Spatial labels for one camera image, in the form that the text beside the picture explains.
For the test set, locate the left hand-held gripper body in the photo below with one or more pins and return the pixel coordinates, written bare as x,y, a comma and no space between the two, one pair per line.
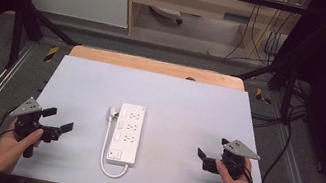
26,108

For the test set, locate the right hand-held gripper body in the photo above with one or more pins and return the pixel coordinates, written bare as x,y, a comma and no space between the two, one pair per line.
238,149

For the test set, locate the white plug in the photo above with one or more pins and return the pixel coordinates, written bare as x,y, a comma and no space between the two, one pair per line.
113,112

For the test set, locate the person's left hand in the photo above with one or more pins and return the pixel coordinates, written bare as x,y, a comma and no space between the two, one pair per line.
9,152

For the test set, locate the pale grey table board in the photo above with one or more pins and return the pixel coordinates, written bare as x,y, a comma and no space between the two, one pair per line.
180,115

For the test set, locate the yellow black tape marker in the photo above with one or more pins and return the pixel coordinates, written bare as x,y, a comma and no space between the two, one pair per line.
51,54
262,96

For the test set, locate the wooden table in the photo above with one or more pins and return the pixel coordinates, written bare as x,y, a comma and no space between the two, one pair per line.
155,66

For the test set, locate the white floor power strip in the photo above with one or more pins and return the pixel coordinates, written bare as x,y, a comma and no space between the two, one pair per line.
166,12

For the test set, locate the light wooden desk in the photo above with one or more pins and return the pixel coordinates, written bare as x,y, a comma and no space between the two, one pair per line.
183,0

